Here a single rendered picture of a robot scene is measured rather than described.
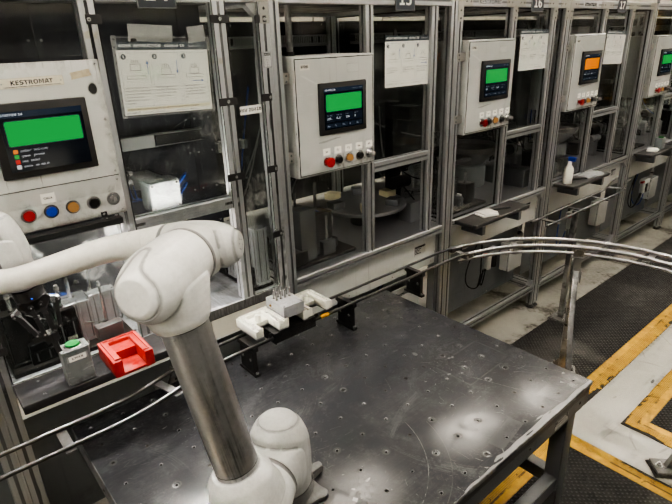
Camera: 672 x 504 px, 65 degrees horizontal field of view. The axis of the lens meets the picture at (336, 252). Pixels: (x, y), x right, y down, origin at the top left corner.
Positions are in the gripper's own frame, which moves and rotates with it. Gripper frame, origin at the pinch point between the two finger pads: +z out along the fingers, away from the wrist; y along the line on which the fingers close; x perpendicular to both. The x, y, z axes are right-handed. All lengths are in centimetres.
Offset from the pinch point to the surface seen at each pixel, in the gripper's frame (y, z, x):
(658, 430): -212, 135, 103
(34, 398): 11.4, 15.9, -0.7
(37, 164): -17, -44, -17
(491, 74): -232, -16, -23
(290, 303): -76, 29, 4
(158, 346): -26.7, 22.9, -3.3
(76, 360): -2.8, 10.0, -0.2
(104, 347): -11.6, 14.2, -5.2
